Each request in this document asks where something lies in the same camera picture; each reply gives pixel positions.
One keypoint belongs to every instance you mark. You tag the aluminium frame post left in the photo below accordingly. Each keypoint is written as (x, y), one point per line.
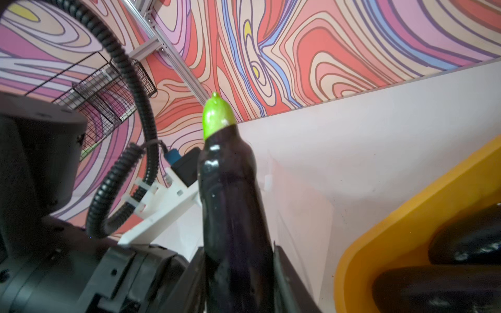
(158, 41)

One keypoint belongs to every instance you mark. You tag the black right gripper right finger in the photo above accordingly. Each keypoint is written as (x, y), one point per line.
(290, 294)

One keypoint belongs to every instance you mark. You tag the black wire basket left wall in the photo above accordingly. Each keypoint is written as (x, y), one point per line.
(94, 87)

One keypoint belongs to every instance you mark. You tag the yellow plastic tray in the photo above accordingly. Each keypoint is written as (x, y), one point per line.
(403, 237)

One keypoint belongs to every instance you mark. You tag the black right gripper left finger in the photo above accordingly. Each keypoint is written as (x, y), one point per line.
(189, 294)

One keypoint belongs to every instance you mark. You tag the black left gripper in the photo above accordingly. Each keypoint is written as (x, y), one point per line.
(47, 264)

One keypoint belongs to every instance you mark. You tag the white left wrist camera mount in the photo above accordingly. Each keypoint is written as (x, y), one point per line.
(162, 205)

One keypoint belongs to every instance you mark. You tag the purple eggplant green stem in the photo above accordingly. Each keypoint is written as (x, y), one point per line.
(237, 244)

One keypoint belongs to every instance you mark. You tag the clear zip-top plastic bag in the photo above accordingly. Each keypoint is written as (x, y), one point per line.
(299, 218)

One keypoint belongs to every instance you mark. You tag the purple eggplant in tray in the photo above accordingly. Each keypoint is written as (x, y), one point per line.
(438, 289)
(472, 240)

